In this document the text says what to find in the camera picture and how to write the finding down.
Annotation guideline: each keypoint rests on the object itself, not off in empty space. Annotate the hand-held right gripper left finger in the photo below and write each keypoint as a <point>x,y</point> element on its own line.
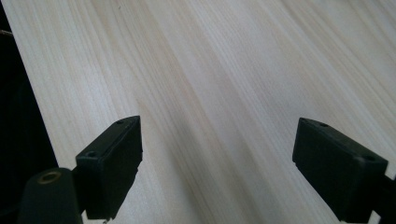
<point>109,174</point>

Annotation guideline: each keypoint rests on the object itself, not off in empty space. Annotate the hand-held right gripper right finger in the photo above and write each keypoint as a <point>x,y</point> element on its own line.
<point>339,177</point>

